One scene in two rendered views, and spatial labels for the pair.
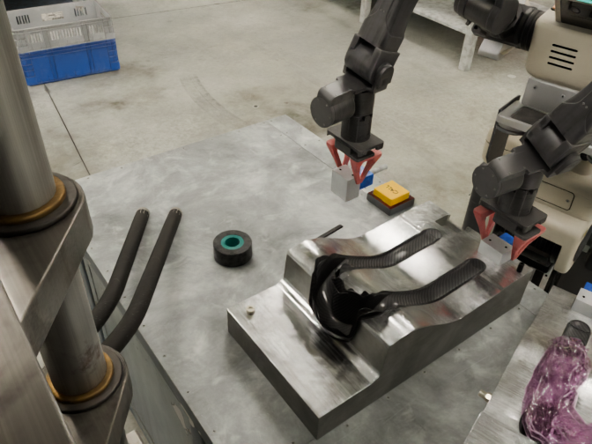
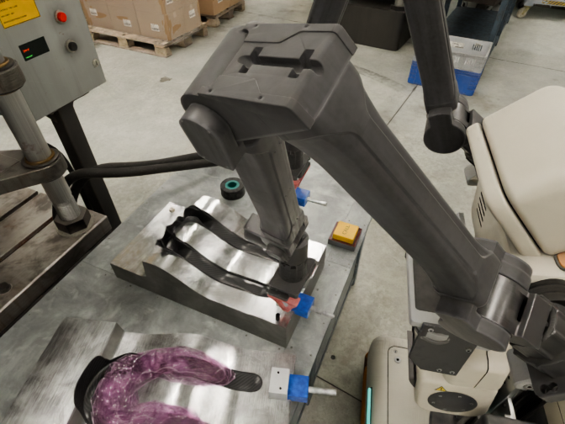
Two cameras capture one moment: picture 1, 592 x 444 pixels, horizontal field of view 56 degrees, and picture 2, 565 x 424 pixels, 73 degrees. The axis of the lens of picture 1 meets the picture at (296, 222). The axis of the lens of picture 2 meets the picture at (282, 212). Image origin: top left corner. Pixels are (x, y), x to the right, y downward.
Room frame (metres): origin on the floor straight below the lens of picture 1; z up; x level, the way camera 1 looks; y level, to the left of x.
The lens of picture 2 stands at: (0.56, -0.81, 1.64)
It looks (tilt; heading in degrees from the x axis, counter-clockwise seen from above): 43 degrees down; 62
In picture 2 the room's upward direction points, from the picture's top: straight up
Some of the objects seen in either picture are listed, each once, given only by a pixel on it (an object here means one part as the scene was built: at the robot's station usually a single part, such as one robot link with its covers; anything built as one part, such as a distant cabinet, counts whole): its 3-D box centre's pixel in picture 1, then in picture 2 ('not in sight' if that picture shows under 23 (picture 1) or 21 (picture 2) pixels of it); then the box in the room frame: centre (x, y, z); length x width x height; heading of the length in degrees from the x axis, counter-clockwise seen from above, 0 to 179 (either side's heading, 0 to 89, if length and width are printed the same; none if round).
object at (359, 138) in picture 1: (356, 126); (292, 156); (0.97, -0.11, 1.06); 0.10 x 0.07 x 0.07; 37
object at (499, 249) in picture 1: (509, 245); (306, 306); (0.84, -0.42, 0.89); 0.13 x 0.05 x 0.05; 127
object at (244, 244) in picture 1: (233, 247); (232, 188); (0.88, 0.13, 0.82); 0.08 x 0.08 x 0.04
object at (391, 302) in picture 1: (398, 271); (219, 247); (0.72, -0.18, 0.92); 0.35 x 0.16 x 0.09; 128
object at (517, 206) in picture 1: (516, 197); (293, 266); (0.81, -0.39, 1.02); 0.10 x 0.07 x 0.07; 37
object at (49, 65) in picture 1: (64, 51); (446, 70); (3.60, 1.58, 0.11); 0.61 x 0.41 x 0.22; 121
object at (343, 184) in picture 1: (363, 175); (303, 198); (0.99, -0.14, 0.93); 0.13 x 0.05 x 0.05; 127
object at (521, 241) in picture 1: (514, 235); (287, 294); (0.80, -0.40, 0.95); 0.07 x 0.07 x 0.09; 37
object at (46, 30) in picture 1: (59, 25); (451, 51); (3.60, 1.58, 0.28); 0.61 x 0.41 x 0.15; 121
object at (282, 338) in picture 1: (384, 291); (218, 256); (0.72, -0.16, 0.87); 0.50 x 0.26 x 0.14; 128
